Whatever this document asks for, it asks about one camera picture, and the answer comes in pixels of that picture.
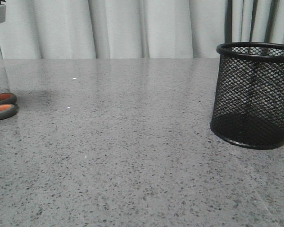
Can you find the grey orange handled scissors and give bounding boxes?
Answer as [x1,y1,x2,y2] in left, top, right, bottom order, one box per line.
[0,93,18,120]

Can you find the black mesh pen bucket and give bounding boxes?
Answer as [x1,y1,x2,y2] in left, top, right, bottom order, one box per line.
[210,42,284,149]

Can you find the white pleated curtain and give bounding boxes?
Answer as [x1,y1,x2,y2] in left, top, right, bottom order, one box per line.
[0,0,284,59]

